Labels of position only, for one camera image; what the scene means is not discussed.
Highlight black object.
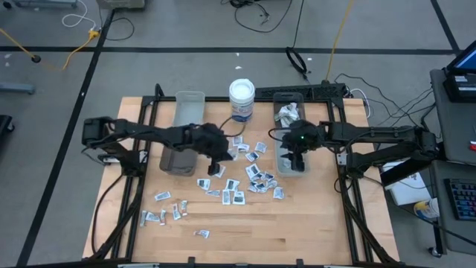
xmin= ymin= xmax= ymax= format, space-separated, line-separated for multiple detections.
xmin=0 ymin=114 xmax=16 ymax=139

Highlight grey cart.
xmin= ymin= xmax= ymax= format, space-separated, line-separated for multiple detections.
xmin=429 ymin=68 xmax=476 ymax=256

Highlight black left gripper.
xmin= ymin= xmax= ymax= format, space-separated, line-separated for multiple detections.
xmin=181 ymin=122 xmax=239 ymax=176

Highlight white plastic bin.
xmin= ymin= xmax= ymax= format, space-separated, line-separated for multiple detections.
xmin=276 ymin=128 xmax=310 ymax=179
xmin=173 ymin=90 xmax=206 ymax=128

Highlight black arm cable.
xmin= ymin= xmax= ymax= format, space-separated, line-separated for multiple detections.
xmin=91 ymin=173 xmax=126 ymax=254

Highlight wipes canister lying down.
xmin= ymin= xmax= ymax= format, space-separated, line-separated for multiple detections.
xmin=413 ymin=197 xmax=440 ymax=220

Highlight yellow floor cable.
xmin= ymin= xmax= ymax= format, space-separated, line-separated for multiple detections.
xmin=0 ymin=28 xmax=100 ymax=72

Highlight black laptop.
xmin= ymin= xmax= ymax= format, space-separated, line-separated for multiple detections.
xmin=444 ymin=50 xmax=476 ymax=103

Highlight black floor cable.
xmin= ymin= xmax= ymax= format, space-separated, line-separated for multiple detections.
xmin=100 ymin=7 xmax=135 ymax=42
xmin=222 ymin=0 xmax=295 ymax=34

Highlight black perforated cable tray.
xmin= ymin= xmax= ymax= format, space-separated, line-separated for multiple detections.
xmin=256 ymin=82 xmax=347 ymax=101

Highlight black coiled cable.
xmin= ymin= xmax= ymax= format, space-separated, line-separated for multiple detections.
xmin=285 ymin=46 xmax=310 ymax=82

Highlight grey translucent plastic bin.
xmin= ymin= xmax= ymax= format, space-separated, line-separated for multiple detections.
xmin=158 ymin=144 xmax=199 ymax=177
xmin=272 ymin=92 xmax=306 ymax=131

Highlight grey furniture leg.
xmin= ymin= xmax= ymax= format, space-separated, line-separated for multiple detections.
xmin=0 ymin=82 xmax=36 ymax=96

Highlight Lysol wipes canister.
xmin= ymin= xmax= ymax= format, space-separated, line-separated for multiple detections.
xmin=228 ymin=77 xmax=257 ymax=124

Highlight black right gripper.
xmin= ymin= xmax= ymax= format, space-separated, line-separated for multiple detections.
xmin=280 ymin=121 xmax=327 ymax=173

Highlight yellow hanging cable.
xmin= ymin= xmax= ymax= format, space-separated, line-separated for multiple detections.
xmin=325 ymin=0 xmax=355 ymax=82

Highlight crumpled white wipe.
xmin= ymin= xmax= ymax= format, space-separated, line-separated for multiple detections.
xmin=274 ymin=102 xmax=300 ymax=128

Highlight white floor cable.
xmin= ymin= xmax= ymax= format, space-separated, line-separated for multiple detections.
xmin=61 ymin=0 xmax=98 ymax=31

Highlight black keyboard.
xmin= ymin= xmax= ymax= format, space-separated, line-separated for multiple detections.
xmin=443 ymin=177 xmax=476 ymax=221

